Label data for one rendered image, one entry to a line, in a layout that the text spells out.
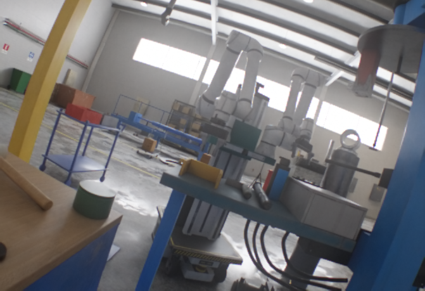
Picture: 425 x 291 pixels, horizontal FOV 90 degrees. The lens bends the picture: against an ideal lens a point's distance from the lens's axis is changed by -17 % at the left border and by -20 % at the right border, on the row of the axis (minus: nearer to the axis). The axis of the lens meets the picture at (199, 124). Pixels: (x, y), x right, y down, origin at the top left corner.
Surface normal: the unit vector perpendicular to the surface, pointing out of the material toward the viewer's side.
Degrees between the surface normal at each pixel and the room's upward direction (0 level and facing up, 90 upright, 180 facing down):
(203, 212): 90
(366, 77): 90
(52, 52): 90
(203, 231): 90
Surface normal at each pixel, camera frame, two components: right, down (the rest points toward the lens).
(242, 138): 0.28, 0.07
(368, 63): -0.73, -0.30
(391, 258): -0.11, -0.07
